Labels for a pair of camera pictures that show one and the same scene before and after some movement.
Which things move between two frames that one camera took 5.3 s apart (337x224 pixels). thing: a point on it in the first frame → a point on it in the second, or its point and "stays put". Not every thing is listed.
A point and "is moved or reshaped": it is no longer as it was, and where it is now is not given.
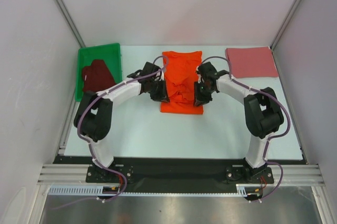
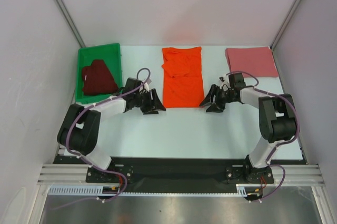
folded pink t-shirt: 252,62 stays put
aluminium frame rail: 284,174 stays put
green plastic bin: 110,53 stays put
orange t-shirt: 180,76 is moved or reshaped
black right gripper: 201,95 → 217,98
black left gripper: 162,95 → 155,103
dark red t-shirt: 97,77 stays put
